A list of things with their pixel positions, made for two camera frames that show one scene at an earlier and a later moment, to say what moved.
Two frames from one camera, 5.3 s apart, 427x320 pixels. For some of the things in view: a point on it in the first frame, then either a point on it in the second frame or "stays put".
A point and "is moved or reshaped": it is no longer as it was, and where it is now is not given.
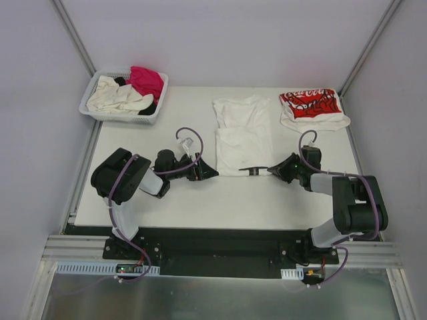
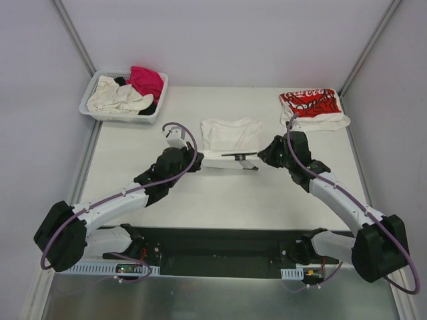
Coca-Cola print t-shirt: x=315 y=110 stays put
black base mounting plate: x=229 y=252 stays put
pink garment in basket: x=146 y=81 stays put
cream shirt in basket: x=111 y=97 stays put
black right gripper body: x=290 y=169 → x=269 y=154
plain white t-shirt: x=244 y=135 is moved or reshaped
